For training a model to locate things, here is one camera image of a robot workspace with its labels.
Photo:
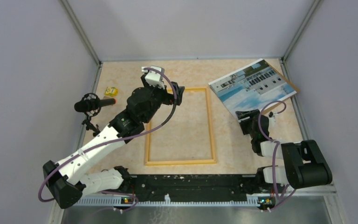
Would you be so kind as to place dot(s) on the wooden picture frame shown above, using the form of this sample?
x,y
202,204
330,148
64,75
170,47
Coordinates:
x,y
188,138

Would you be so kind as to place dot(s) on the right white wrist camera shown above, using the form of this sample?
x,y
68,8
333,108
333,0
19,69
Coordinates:
x,y
273,115

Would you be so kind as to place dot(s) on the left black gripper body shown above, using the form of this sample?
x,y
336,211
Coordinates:
x,y
160,96

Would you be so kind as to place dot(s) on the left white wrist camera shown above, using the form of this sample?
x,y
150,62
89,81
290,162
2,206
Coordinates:
x,y
153,78

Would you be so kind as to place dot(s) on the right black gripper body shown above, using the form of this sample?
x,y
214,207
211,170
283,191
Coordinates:
x,y
246,124

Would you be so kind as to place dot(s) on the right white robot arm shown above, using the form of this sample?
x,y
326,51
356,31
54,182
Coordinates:
x,y
303,162

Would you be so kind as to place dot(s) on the printed building photo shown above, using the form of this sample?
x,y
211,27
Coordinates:
x,y
237,89

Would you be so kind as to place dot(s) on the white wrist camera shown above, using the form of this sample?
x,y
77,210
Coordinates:
x,y
273,115
153,78

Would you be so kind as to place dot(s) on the small yellow toy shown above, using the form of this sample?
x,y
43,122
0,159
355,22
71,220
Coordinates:
x,y
111,91

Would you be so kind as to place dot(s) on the black microphone on stand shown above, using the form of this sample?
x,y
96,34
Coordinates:
x,y
91,105

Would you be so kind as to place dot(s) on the brown backing board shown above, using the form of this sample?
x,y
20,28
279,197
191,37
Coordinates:
x,y
273,86

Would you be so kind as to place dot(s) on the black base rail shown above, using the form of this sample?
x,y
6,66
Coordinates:
x,y
194,188

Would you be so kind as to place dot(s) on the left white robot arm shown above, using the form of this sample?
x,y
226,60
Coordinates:
x,y
67,179

